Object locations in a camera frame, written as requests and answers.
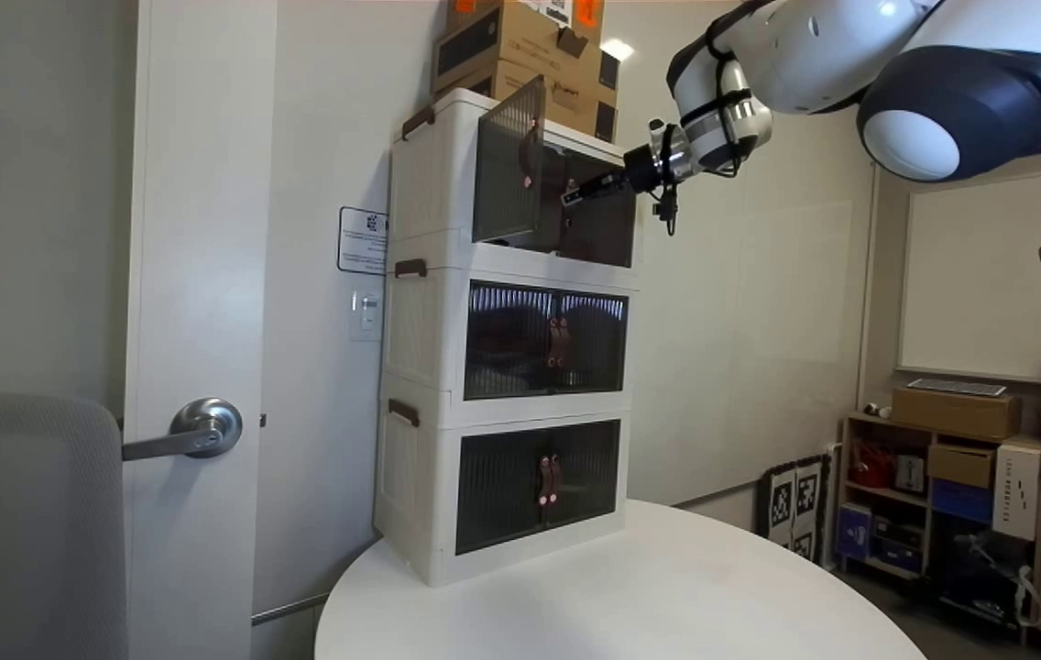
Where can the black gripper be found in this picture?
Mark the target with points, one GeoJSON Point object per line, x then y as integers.
{"type": "Point", "coordinates": [637, 171]}

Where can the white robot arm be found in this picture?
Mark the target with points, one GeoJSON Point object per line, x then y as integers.
{"type": "Point", "coordinates": [816, 47]}

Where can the brown cabinet side latch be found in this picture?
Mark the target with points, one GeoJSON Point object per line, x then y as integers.
{"type": "Point", "coordinates": [413, 266]}
{"type": "Point", "coordinates": [403, 411]}
{"type": "Point", "coordinates": [420, 118]}

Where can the white three-tier cabinet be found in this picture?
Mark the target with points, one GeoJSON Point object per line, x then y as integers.
{"type": "Point", "coordinates": [422, 369]}

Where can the large brown cardboard box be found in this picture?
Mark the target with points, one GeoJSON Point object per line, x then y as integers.
{"type": "Point", "coordinates": [522, 41]}

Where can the black white fiducial tag board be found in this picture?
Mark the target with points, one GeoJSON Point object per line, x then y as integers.
{"type": "Point", "coordinates": [798, 502]}

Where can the white whiteboard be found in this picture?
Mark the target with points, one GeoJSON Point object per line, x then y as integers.
{"type": "Point", "coordinates": [973, 279]}

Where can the red shelf item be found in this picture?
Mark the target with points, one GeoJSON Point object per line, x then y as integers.
{"type": "Point", "coordinates": [872, 462]}

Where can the white room door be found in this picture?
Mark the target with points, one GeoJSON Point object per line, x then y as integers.
{"type": "Point", "coordinates": [195, 243]}

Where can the flat brown cardboard box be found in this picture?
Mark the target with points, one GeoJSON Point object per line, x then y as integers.
{"type": "Point", "coordinates": [953, 411]}

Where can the small blue box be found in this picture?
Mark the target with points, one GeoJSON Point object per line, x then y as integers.
{"type": "Point", "coordinates": [857, 534]}

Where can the small brown cardboard box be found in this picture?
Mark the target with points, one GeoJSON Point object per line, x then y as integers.
{"type": "Point", "coordinates": [962, 462]}

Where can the blue storage bin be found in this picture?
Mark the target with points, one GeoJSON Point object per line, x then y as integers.
{"type": "Point", "coordinates": [962, 502]}

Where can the wooden shelf unit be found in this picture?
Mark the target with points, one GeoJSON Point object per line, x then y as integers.
{"type": "Point", "coordinates": [909, 573]}

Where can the tall white box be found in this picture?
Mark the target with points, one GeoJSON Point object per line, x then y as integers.
{"type": "Point", "coordinates": [1015, 487]}

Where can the grey-backed black office chair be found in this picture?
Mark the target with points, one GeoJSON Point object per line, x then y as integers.
{"type": "Point", "coordinates": [18, 537]}

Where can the small white wall sign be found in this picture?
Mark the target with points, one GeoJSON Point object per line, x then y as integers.
{"type": "Point", "coordinates": [360, 239]}

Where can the white light switch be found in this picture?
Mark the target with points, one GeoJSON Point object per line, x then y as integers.
{"type": "Point", "coordinates": [365, 315]}

